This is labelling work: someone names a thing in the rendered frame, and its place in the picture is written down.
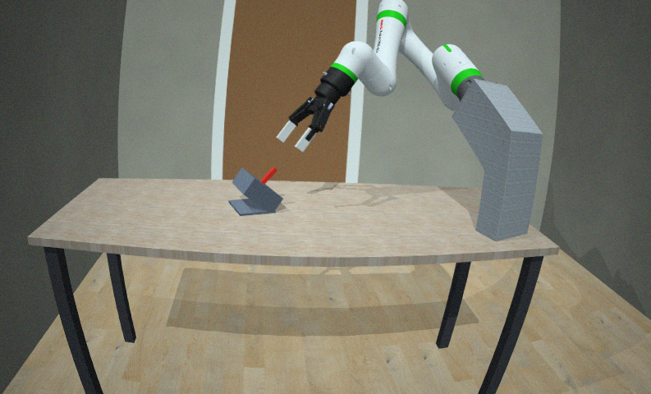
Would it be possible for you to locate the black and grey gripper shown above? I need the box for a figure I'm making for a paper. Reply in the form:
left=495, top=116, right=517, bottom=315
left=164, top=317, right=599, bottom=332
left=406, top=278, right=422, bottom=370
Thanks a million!
left=277, top=83, right=341, bottom=152

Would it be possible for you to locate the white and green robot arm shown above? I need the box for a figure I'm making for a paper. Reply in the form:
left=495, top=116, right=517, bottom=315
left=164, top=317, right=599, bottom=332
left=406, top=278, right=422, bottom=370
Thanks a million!
left=320, top=0, right=485, bottom=112

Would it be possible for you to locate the grey sloped panel with square hole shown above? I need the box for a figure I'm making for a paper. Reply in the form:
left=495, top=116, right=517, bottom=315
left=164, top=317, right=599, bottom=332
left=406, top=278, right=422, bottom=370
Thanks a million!
left=228, top=167, right=283, bottom=216

